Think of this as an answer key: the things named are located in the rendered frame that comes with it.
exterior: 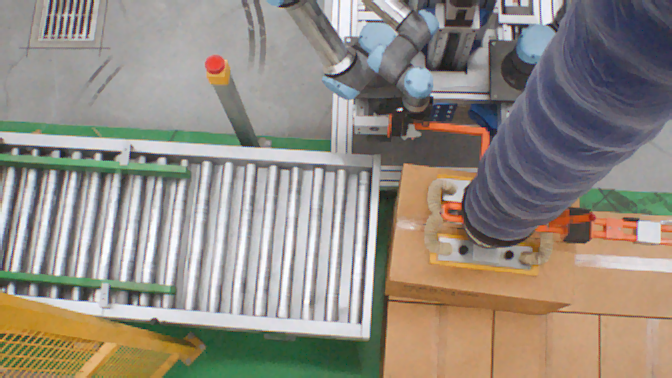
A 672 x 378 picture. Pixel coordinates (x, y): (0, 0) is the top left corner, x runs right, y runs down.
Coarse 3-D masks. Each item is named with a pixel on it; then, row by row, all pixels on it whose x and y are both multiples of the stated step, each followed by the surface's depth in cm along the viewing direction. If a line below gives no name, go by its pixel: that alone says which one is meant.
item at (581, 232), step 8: (568, 208) 217; (576, 208) 217; (584, 208) 217; (568, 224) 216; (576, 224) 216; (584, 224) 216; (592, 224) 215; (568, 232) 216; (576, 232) 215; (584, 232) 215; (592, 232) 214; (568, 240) 217; (576, 240) 215; (584, 240) 214
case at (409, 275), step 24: (408, 168) 248; (432, 168) 248; (408, 192) 246; (408, 216) 244; (408, 240) 242; (528, 240) 241; (408, 264) 240; (552, 264) 238; (408, 288) 251; (432, 288) 243; (456, 288) 238; (480, 288) 237; (504, 288) 237; (528, 288) 237; (552, 288) 236; (528, 312) 270
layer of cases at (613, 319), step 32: (576, 256) 279; (608, 256) 278; (640, 256) 278; (576, 288) 276; (608, 288) 275; (640, 288) 275; (384, 320) 305; (416, 320) 275; (448, 320) 274; (480, 320) 274; (512, 320) 273; (544, 320) 273; (576, 320) 273; (608, 320) 272; (640, 320) 272; (384, 352) 280; (416, 352) 272; (448, 352) 271; (480, 352) 271; (512, 352) 270; (544, 352) 270; (576, 352) 270; (608, 352) 269; (640, 352) 269
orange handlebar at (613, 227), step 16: (416, 128) 227; (432, 128) 226; (448, 128) 225; (464, 128) 225; (480, 128) 225; (480, 160) 224; (448, 208) 220; (608, 224) 216; (624, 224) 217; (624, 240) 216
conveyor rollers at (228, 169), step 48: (48, 192) 291; (96, 192) 292; (288, 192) 290; (336, 192) 288; (0, 240) 288; (48, 240) 289; (192, 240) 285; (240, 240) 284; (288, 240) 283; (336, 240) 283; (96, 288) 281; (192, 288) 280; (240, 288) 280; (288, 288) 279; (336, 288) 279
